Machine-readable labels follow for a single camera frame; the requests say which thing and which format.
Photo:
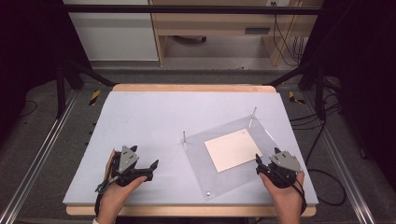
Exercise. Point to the grey desk label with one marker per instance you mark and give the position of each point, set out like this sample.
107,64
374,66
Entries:
257,30

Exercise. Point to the aluminium floor rail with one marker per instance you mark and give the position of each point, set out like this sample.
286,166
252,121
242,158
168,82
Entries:
37,152
339,161

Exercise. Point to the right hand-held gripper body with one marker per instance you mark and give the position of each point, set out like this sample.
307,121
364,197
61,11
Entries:
285,161

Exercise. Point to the yellow black tape piece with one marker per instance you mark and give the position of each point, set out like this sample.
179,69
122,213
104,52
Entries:
295,99
95,97

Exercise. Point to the white cabinet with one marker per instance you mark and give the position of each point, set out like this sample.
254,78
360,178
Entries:
113,34

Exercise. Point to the transparent acrylic plate with posts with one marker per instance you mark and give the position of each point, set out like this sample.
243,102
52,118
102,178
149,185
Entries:
199,174

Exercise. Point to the black frame strut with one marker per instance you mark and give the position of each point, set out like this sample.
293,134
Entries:
319,93
60,93

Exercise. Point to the cream square sheet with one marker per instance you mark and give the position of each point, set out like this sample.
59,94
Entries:
233,151

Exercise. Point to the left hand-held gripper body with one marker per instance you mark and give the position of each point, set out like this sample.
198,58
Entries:
127,159

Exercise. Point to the person's right hand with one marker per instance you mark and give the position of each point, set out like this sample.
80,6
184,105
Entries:
288,200

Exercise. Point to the wooden table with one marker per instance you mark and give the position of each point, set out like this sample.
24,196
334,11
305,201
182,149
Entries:
193,87

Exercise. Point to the person's left hand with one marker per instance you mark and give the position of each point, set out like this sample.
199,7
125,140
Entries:
113,197

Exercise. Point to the black horizontal frame bar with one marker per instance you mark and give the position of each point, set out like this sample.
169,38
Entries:
186,9

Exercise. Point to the light wooden desk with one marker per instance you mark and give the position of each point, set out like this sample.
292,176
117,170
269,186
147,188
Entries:
214,23

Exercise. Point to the white table cover board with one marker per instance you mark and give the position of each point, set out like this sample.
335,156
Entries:
155,124

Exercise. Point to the black curtain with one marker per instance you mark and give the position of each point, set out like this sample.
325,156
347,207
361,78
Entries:
361,62
31,46

